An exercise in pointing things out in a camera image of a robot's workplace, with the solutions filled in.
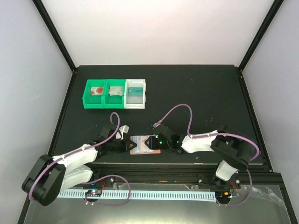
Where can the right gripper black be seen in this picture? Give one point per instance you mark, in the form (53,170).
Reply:
(152,145)

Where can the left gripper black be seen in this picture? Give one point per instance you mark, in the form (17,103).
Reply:
(126,148)

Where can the brown leather card holder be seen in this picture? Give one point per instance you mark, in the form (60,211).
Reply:
(150,151)

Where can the teal VIP credit card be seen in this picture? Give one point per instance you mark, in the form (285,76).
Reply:
(135,91)

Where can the white blossom card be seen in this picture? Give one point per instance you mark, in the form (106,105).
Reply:
(116,90)
(140,141)

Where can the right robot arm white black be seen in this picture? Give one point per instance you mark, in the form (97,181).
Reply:
(235,151)

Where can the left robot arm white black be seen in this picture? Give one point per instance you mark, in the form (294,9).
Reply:
(52,175)

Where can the red circles card in bin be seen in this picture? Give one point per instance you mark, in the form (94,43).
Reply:
(96,90)

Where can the white translucent bin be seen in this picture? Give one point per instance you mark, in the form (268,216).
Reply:
(134,102)

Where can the green bin middle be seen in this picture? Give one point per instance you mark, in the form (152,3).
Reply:
(114,102)

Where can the green bin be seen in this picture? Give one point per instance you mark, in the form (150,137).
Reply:
(94,102)
(114,102)

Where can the left small circuit board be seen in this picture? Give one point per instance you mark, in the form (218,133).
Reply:
(93,193)

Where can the small circuit board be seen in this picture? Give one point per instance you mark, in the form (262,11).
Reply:
(93,193)
(229,194)

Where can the green bin left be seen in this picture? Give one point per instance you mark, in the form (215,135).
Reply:
(94,102)

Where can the right small circuit board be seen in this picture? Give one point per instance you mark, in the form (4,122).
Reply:
(229,194)

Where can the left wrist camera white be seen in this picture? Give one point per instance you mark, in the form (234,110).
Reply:
(121,132)

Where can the white slotted cable duct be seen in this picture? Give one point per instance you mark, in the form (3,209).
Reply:
(142,195)

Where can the black aluminium front rail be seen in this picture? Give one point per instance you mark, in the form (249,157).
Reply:
(180,173)

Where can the left black frame post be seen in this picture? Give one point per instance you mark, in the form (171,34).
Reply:
(54,33)

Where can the black frame post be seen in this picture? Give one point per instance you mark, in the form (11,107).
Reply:
(54,33)
(260,33)

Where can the right black frame post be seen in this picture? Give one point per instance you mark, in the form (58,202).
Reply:
(260,33)

